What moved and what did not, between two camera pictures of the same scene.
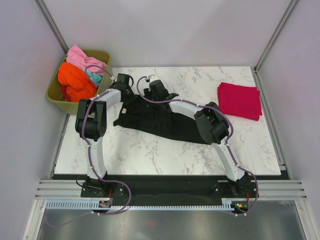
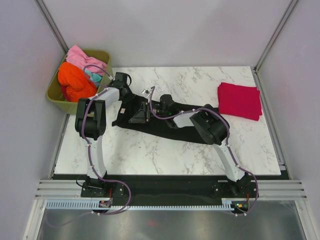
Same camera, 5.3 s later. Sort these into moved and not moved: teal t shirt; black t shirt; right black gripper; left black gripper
Moved: right black gripper
Not moved: teal t shirt; left black gripper; black t shirt
